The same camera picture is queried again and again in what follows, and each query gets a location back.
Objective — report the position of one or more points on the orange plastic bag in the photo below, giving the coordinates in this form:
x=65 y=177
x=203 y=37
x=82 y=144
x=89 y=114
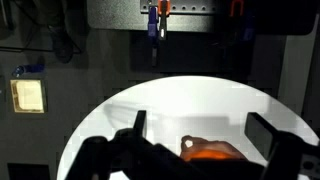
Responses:
x=200 y=148

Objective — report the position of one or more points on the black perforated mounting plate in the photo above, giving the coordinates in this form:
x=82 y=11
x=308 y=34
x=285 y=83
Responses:
x=182 y=15

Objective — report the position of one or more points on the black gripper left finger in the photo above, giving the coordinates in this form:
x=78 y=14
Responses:
x=140 y=122

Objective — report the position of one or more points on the blue and orange clamp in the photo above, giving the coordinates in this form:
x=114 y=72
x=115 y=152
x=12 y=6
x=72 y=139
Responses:
x=157 y=19

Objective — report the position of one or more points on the dark blue orange clamp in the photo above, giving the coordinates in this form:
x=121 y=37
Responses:
x=242 y=13

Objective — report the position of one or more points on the round white table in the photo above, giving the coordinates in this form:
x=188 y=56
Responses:
x=207 y=107

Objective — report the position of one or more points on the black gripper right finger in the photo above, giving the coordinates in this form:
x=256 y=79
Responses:
x=260 y=133

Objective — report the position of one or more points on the small blue object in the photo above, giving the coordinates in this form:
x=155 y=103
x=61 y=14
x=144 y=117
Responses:
x=25 y=69

